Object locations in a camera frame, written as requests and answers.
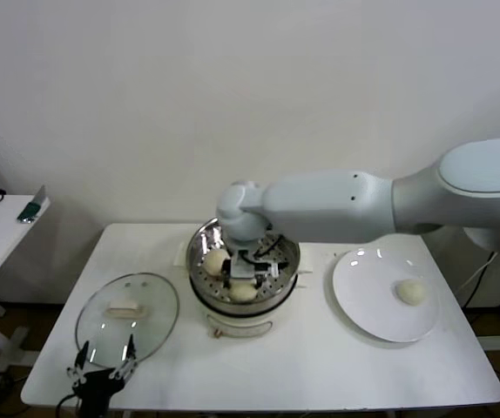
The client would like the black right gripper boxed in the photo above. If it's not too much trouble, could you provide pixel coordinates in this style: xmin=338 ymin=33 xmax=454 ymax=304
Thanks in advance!
xmin=220 ymin=258 xmax=271 ymax=292

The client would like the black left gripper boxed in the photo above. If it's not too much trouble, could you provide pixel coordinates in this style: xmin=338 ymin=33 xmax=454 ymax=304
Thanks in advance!
xmin=67 ymin=334 xmax=139 ymax=418

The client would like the white steamed baozi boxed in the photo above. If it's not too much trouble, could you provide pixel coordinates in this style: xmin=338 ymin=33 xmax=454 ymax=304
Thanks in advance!
xmin=201 ymin=249 xmax=230 ymax=278
xmin=227 ymin=282 xmax=258 ymax=304
xmin=392 ymin=279 xmax=429 ymax=307

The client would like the round glass pot lid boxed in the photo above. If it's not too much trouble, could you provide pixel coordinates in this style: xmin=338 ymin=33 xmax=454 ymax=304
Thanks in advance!
xmin=75 ymin=273 xmax=180 ymax=362

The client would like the perforated steel steamer basket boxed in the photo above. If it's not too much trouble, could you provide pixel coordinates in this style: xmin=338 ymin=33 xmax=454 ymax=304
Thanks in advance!
xmin=186 ymin=217 xmax=302 ymax=308

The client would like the steel steamer pot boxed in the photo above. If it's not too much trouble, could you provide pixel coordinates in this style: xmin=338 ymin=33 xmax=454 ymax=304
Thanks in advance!
xmin=173 ymin=241 xmax=314 ymax=340

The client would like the white round plate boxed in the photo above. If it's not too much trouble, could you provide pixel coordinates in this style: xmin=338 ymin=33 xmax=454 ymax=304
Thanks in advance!
xmin=331 ymin=249 xmax=443 ymax=345

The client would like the green and grey tool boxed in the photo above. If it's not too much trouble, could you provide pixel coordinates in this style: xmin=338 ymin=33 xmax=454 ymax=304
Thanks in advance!
xmin=17 ymin=185 xmax=51 ymax=225

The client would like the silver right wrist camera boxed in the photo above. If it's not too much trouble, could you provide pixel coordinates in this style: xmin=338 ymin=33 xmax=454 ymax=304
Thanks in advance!
xmin=231 ymin=249 xmax=258 ymax=281

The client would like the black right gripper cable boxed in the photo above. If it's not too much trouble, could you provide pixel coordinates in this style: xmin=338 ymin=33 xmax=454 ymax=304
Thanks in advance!
xmin=249 ymin=234 xmax=288 ymax=280

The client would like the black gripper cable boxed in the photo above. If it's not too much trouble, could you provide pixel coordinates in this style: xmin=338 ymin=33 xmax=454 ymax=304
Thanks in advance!
xmin=56 ymin=393 xmax=81 ymax=418
xmin=249 ymin=234 xmax=288 ymax=280

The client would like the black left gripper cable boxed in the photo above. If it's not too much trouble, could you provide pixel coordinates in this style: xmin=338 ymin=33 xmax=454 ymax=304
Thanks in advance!
xmin=56 ymin=393 xmax=81 ymax=418

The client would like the black wall cable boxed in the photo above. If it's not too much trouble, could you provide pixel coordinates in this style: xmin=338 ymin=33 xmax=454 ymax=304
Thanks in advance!
xmin=462 ymin=260 xmax=500 ymax=311

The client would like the white wall cable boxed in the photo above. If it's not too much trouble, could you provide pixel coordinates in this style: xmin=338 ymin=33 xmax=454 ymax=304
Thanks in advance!
xmin=462 ymin=252 xmax=497 ymax=301

